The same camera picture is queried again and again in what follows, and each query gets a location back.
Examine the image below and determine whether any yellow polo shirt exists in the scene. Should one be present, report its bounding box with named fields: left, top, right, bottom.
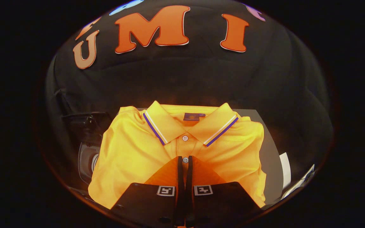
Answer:
left=88, top=101, right=267, bottom=209

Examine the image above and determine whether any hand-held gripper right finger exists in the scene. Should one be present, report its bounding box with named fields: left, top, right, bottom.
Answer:
left=186, top=155, right=262, bottom=227

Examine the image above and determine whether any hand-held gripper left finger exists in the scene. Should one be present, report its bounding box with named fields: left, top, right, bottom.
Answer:
left=110, top=156, right=184, bottom=227

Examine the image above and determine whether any white board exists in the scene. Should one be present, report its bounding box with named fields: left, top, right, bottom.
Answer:
left=281, top=164, right=315, bottom=200

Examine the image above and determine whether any dark glass washing machine lid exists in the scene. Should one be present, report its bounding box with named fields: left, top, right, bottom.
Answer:
left=61, top=111, right=113, bottom=144

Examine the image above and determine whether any white paper sheet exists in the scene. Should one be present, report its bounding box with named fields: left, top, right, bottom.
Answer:
left=279, top=152, right=291, bottom=190

